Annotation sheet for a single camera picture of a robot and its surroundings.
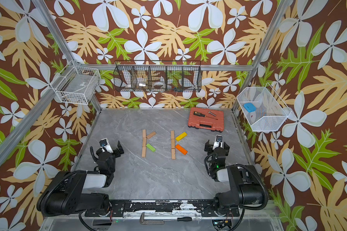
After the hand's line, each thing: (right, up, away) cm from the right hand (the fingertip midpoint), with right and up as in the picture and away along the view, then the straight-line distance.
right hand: (216, 141), depth 91 cm
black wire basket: (-38, +44, +6) cm, 58 cm away
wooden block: (-28, +3, +13) cm, 31 cm away
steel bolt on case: (+2, +19, +19) cm, 27 cm away
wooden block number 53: (-28, -3, +8) cm, 29 cm away
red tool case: (-5, +12, +15) cm, 20 cm away
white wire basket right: (+25, +19, -7) cm, 33 cm away
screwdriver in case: (-7, +18, +17) cm, 26 cm away
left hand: (-66, 0, -3) cm, 66 cm away
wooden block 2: (-27, -9, +2) cm, 29 cm away
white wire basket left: (-86, +35, -5) cm, 93 cm away
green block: (-43, -5, +7) cm, 44 cm away
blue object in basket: (+19, +21, -5) cm, 29 cm away
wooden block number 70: (-48, -2, +9) cm, 49 cm away
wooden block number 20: (-49, +4, +14) cm, 51 cm away
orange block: (-22, -7, +6) cm, 24 cm away
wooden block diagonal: (-44, +3, +14) cm, 46 cm away
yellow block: (-22, +2, +12) cm, 25 cm away
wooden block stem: (-48, -8, +5) cm, 48 cm away
